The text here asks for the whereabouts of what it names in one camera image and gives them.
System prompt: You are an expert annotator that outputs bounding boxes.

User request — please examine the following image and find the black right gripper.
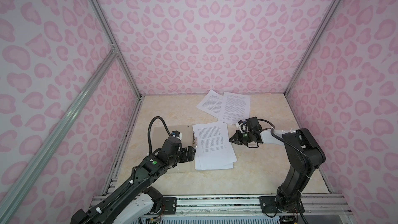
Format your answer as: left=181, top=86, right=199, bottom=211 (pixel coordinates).
left=227, top=130, right=254, bottom=146

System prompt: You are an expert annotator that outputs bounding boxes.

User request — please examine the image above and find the white text sheet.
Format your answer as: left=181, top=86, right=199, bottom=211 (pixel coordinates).
left=193, top=121, right=237, bottom=166
left=197, top=90, right=223, bottom=118

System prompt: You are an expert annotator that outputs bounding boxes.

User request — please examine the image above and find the beige cardboard folder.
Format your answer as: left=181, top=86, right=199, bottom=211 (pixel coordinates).
left=151, top=125, right=195, bottom=173

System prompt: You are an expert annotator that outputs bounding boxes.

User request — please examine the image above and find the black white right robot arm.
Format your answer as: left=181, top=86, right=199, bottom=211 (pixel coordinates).
left=268, top=128, right=326, bottom=213

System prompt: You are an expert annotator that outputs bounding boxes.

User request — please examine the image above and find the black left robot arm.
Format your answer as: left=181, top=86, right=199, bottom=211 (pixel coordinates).
left=70, top=136, right=196, bottom=224

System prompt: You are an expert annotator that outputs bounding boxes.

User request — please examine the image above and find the metal folder clip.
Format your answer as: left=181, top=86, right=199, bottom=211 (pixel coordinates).
left=192, top=132, right=198, bottom=148

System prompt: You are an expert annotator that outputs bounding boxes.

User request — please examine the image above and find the aluminium diagonal brace left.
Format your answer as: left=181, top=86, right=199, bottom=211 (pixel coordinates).
left=1, top=50, right=119, bottom=224

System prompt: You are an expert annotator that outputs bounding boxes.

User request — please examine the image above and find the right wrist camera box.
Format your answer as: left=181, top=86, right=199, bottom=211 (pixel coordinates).
left=236, top=117, right=263, bottom=133

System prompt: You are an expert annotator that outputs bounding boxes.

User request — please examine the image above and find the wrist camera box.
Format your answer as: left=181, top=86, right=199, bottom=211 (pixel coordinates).
left=236, top=117, right=263, bottom=133
left=171, top=131, right=182, bottom=141

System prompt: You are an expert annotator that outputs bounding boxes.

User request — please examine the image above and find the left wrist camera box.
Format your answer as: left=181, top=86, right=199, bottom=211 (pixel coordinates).
left=171, top=131, right=182, bottom=141

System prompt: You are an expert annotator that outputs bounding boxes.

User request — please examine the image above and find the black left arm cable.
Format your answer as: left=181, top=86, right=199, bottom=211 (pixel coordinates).
left=147, top=116, right=172, bottom=155

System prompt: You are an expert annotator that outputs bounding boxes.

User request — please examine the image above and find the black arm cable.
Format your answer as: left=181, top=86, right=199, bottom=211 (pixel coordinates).
left=257, top=118, right=315, bottom=175
left=147, top=116, right=172, bottom=155

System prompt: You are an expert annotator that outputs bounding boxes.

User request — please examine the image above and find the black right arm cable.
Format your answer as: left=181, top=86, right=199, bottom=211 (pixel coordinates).
left=257, top=118, right=315, bottom=175

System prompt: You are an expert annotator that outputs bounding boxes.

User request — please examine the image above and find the black left mount plate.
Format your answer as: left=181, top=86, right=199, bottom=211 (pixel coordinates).
left=162, top=197, right=177, bottom=215

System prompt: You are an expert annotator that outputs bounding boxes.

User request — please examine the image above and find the black mount plate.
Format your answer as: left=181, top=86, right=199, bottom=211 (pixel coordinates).
left=258, top=196, right=305, bottom=215
left=162, top=197, right=177, bottom=215

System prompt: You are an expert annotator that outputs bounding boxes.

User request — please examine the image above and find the black right mount plate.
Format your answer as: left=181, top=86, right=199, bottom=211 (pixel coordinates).
left=258, top=196, right=305, bottom=215

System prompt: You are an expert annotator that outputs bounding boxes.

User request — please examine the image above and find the aluminium floor rail left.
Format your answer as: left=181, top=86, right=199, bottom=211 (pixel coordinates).
left=100, top=95, right=145, bottom=196

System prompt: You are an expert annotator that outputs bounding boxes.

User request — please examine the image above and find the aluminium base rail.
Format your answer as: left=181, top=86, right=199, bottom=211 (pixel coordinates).
left=90, top=193, right=355, bottom=224

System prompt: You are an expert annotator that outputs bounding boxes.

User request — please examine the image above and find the aluminium frame post right corner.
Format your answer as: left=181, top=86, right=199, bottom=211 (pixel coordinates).
left=284, top=0, right=344, bottom=97

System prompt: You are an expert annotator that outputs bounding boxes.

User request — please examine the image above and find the aluminium frame post corner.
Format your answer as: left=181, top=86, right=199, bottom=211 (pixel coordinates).
left=88, top=0, right=142, bottom=99
left=284, top=0, right=344, bottom=97

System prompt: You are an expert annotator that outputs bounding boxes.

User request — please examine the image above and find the aluminium frame post left corner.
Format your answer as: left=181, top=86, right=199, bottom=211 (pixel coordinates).
left=88, top=0, right=142, bottom=99

